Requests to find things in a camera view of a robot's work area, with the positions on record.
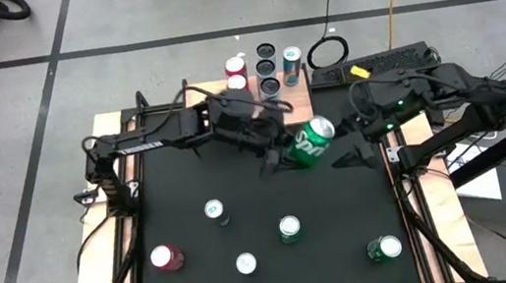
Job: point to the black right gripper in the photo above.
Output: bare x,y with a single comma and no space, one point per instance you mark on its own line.
389,122

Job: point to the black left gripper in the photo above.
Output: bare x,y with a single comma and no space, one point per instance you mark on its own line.
262,135

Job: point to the green Sprite can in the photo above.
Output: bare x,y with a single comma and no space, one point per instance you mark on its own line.
290,228
310,145
384,248

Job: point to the red Fanta can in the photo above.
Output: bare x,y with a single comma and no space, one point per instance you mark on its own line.
235,66
237,83
166,258

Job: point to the blue silver Red Bull can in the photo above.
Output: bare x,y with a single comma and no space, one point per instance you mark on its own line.
216,211
246,263
293,64

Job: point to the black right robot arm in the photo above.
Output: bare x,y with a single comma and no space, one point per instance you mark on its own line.
473,85

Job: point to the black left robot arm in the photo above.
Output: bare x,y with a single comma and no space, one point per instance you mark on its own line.
144,144

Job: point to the wooden shelf with black legs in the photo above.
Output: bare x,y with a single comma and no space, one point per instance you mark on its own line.
299,100

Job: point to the white paper sheet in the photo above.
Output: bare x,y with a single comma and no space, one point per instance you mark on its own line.
480,189

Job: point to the wooden side board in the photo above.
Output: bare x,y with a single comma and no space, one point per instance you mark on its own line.
456,232
96,262

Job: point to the silver mounting bracket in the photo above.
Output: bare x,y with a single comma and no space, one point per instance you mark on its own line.
393,154

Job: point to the black aluminium table frame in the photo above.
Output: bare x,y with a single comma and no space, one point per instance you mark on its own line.
407,204

